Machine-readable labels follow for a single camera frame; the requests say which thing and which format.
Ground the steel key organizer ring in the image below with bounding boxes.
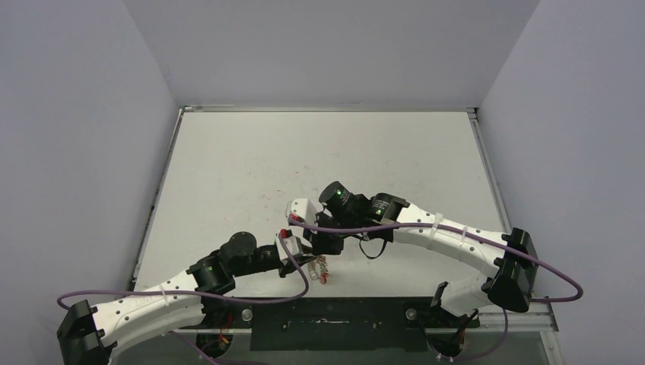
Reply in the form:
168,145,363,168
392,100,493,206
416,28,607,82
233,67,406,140
308,254,331,286

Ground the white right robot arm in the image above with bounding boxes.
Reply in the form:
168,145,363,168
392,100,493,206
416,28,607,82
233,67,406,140
291,181,537,326

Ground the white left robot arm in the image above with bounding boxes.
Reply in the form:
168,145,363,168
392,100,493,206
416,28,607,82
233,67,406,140
56,230,316,364

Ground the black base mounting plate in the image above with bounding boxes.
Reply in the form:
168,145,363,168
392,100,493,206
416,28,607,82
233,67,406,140
193,297,480,352

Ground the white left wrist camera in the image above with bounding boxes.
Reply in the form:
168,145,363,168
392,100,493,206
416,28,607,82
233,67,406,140
275,229,304,264

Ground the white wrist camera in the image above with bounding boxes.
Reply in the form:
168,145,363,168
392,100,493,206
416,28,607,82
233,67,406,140
285,198,319,226
275,229,304,264

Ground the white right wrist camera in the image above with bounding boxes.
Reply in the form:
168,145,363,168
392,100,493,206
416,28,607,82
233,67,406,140
285,198,319,226

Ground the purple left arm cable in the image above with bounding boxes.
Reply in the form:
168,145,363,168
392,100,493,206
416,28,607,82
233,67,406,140
56,231,310,311

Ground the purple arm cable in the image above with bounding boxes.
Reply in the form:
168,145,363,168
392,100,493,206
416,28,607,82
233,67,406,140
288,216,584,361
56,231,310,311

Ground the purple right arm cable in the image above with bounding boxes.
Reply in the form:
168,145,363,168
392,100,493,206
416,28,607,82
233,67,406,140
288,216,584,361

